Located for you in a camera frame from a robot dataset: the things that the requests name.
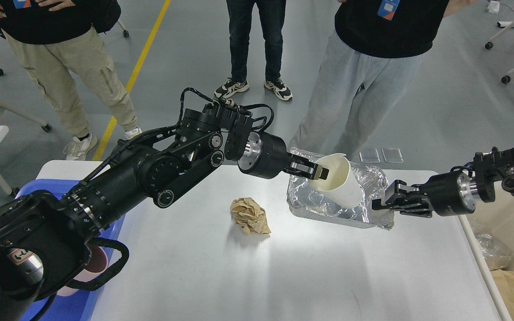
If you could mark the aluminium foil tray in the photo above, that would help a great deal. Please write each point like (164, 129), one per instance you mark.
(308, 203)

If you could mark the clear floor plate left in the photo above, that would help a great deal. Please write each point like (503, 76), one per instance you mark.
(369, 155)

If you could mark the brown paper ball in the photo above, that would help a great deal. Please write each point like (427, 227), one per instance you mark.
(250, 216)

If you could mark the crumpled clear plastic in bin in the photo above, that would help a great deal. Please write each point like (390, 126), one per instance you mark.
(496, 254)

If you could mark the white paper cup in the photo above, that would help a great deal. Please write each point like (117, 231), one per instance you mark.
(341, 185)

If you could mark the clear floor plate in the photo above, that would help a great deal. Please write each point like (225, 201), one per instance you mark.
(369, 155)
(392, 155)

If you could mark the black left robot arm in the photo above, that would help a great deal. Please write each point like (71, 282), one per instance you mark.
(48, 243)

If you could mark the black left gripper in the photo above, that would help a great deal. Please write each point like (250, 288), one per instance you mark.
(266, 155)

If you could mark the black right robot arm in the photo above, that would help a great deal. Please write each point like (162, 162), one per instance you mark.
(485, 170)

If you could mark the white plastic bin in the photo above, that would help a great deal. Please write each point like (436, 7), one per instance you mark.
(497, 218)

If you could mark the pink plastic mug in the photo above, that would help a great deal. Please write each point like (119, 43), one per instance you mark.
(98, 264)

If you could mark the clear floor plate right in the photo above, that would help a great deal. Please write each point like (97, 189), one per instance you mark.
(392, 155)

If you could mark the person in khaki trousers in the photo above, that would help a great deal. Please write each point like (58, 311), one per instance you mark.
(54, 39)

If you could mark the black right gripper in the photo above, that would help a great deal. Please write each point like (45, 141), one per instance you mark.
(449, 194)

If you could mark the person in grey trousers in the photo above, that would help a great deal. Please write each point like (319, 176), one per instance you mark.
(371, 60)

